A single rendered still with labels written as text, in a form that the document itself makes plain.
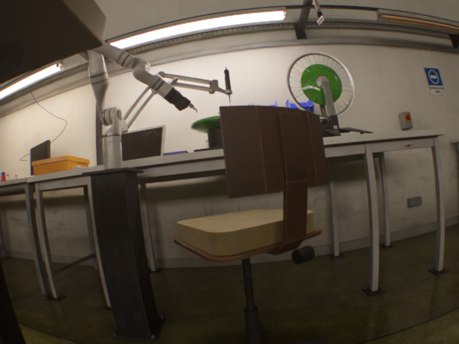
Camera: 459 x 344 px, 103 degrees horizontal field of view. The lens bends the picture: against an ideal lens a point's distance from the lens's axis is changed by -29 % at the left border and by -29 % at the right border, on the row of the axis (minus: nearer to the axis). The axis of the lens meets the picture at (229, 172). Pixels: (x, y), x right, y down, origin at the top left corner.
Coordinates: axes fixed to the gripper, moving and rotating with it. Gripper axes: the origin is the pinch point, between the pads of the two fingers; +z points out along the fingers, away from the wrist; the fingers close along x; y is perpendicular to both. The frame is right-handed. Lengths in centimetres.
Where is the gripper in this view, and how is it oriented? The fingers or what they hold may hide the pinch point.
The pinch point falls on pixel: (196, 110)
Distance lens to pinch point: 130.7
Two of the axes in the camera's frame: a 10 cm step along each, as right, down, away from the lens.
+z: 6.8, 5.3, 5.1
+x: 6.5, -1.1, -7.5
